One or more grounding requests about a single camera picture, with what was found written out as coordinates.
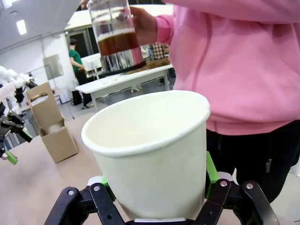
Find brown cardboard cup carrier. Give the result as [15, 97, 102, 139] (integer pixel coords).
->
[25, 81, 79, 164]

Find glass pitcher with brown drink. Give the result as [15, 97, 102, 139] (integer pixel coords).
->
[87, 0, 147, 77]

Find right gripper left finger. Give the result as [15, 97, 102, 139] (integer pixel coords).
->
[44, 174, 131, 225]

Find grey wall panel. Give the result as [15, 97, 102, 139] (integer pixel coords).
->
[43, 54, 65, 81]

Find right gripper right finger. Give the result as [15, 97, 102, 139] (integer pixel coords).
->
[194, 151, 281, 225]

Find person's black trousers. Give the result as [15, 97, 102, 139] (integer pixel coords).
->
[206, 120, 300, 204]

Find bystander in green shirt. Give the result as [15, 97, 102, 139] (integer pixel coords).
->
[68, 38, 95, 110]

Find rectangular ceiling light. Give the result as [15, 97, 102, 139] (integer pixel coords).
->
[15, 19, 27, 36]

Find long white folding table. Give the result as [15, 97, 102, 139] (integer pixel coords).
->
[75, 64, 175, 102]

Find bystander in plaid shirt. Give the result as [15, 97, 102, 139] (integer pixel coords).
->
[149, 43, 170, 60]

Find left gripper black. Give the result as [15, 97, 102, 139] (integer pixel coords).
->
[0, 102, 33, 165]

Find tall white paper cup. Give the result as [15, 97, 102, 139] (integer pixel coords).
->
[81, 90, 211, 221]

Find pink hoodie torso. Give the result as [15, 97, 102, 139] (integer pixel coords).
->
[164, 0, 300, 137]

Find person's right hand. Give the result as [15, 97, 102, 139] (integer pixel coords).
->
[129, 6, 158, 46]

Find person's right forearm pink sleeve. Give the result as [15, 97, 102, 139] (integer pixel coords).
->
[155, 13, 175, 47]

